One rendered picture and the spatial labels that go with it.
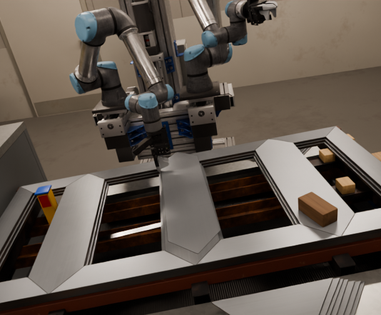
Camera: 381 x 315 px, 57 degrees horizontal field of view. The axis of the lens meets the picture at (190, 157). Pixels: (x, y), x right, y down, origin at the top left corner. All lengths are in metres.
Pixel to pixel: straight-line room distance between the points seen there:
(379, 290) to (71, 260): 0.94
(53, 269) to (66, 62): 4.69
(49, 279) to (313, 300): 0.79
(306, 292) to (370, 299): 0.17
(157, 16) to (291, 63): 3.67
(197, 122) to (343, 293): 1.13
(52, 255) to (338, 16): 4.95
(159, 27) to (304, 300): 1.58
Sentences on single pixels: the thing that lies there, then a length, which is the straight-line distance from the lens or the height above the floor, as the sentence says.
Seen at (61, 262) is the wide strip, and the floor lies 0.85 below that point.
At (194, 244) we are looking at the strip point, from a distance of 1.18.
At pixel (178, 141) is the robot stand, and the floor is 0.77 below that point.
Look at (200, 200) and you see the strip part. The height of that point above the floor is 0.85.
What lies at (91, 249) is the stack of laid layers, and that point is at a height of 0.84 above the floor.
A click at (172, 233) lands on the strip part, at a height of 0.85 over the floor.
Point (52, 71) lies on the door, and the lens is 5.86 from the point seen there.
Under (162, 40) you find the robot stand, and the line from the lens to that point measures 2.12.
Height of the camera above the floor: 1.61
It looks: 27 degrees down
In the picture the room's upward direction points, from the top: 11 degrees counter-clockwise
